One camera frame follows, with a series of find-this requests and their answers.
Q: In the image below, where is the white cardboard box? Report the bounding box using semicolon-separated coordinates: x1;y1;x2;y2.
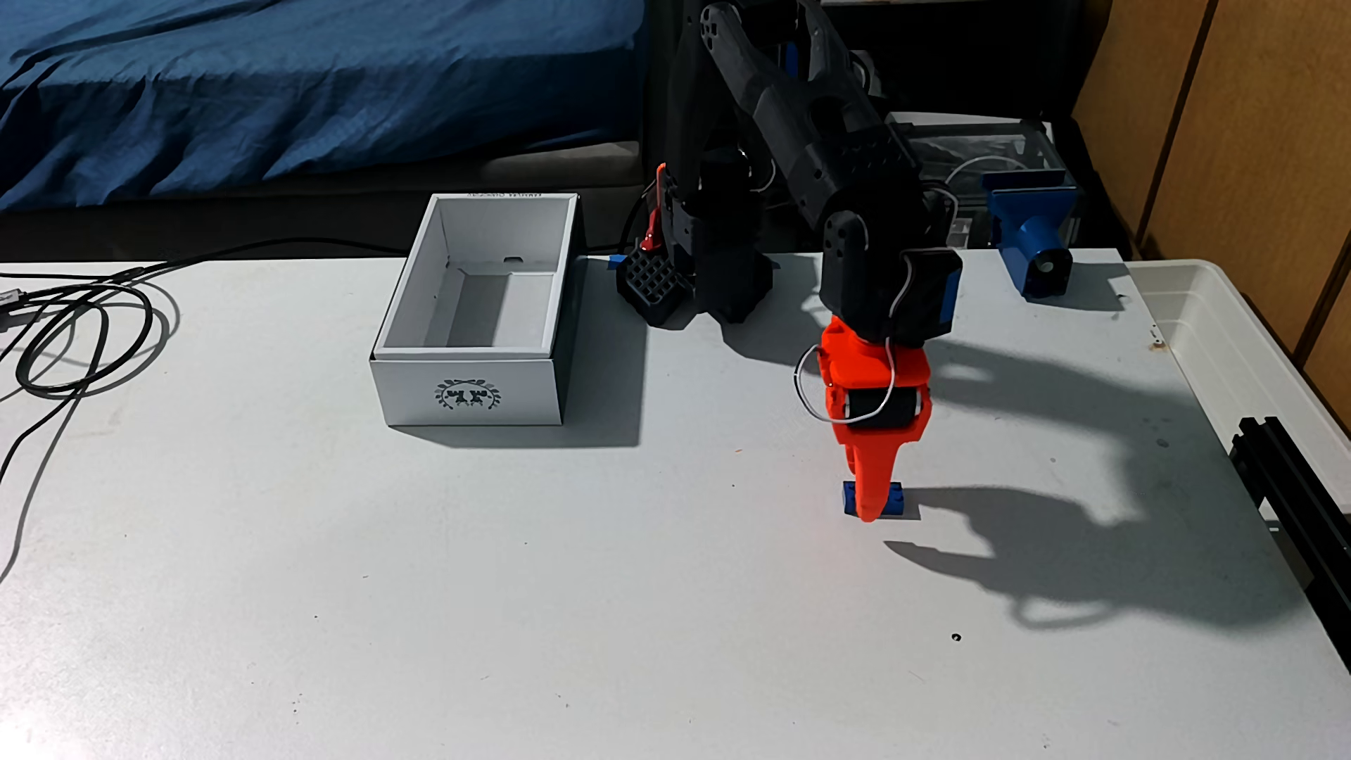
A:
369;191;585;428

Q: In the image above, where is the white plastic bin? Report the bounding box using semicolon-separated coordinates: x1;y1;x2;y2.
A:
1127;258;1351;498

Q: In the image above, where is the black aluminium extrusion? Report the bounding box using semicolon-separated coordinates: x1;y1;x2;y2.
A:
1229;416;1351;669

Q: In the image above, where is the blue toy brick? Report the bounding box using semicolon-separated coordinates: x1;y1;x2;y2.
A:
843;481;907;519

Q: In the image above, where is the clear plastic container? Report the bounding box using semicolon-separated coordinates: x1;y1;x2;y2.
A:
897;114;1070;251

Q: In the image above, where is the black cable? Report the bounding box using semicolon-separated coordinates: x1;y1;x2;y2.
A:
0;237;407;582

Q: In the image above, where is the blue bed sheet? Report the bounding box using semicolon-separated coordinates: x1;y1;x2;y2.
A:
0;0;647;213

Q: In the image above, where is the blue printed holder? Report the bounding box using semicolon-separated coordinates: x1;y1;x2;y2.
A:
986;174;1081;300

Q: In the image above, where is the dark bed base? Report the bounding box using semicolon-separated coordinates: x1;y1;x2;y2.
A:
0;140;647;265

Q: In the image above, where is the brown wooden cabinet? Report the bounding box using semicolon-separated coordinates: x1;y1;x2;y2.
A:
1074;0;1351;429

